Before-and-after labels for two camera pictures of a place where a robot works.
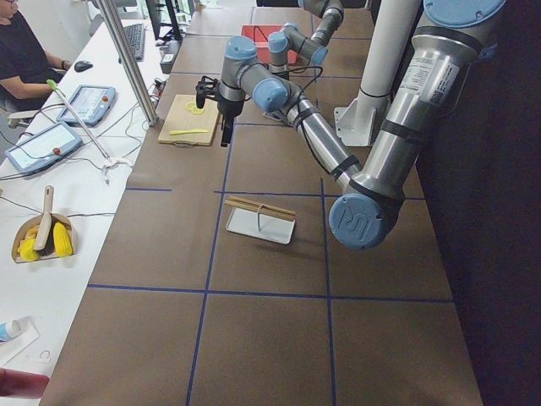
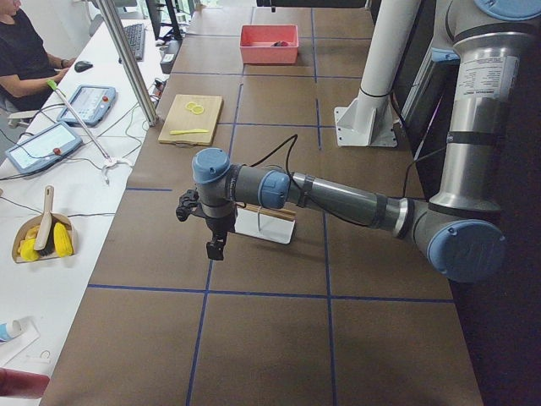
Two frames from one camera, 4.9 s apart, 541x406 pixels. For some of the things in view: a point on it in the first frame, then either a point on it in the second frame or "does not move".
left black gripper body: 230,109 to 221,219
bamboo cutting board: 186,123 does not move
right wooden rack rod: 262,205 does not move
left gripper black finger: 227,128 to 215,248
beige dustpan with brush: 44,235 does not move
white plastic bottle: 9,329 does not move
